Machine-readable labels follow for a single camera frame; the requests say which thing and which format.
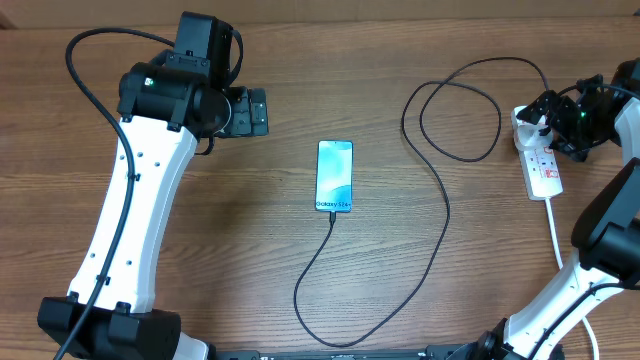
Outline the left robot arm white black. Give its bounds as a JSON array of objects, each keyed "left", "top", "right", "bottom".
[{"left": 37, "top": 12, "right": 268, "bottom": 359}]

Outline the white power extension strip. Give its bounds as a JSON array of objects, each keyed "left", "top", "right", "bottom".
[{"left": 511, "top": 106, "right": 563, "bottom": 201}]

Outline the blue Samsung Galaxy smartphone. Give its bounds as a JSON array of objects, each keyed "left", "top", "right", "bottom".
[{"left": 315, "top": 140, "right": 354, "bottom": 213}]

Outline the white USB charger plug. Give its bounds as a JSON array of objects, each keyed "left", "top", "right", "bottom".
[{"left": 514, "top": 124, "right": 553, "bottom": 151}]

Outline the black USB charging cable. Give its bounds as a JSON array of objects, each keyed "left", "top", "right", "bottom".
[{"left": 292, "top": 56, "right": 551, "bottom": 349}]

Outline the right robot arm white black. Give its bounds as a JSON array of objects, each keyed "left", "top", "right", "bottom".
[{"left": 451, "top": 60, "right": 639, "bottom": 359}]

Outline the brown cardboard backdrop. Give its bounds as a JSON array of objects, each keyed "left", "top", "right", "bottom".
[{"left": 1, "top": 0, "right": 639, "bottom": 29}]

